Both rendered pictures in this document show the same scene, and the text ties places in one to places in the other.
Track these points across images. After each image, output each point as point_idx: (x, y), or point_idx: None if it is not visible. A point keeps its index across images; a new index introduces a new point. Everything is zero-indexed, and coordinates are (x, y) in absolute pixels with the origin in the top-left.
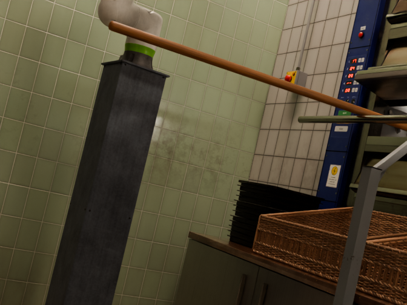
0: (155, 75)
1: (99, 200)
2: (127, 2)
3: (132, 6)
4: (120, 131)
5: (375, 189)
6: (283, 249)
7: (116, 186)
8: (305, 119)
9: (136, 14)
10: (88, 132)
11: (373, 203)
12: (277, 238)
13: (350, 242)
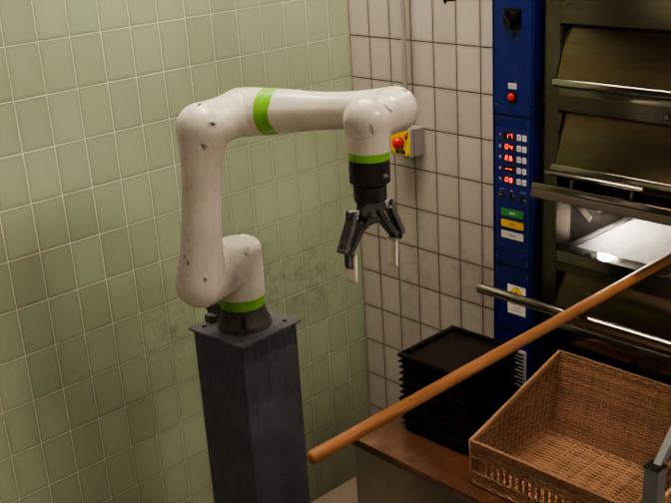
0: (284, 331)
1: None
2: (222, 271)
3: (227, 268)
4: (267, 427)
5: (664, 488)
6: (521, 491)
7: (283, 488)
8: (490, 294)
9: (236, 274)
10: (206, 423)
11: (664, 501)
12: (508, 476)
13: None
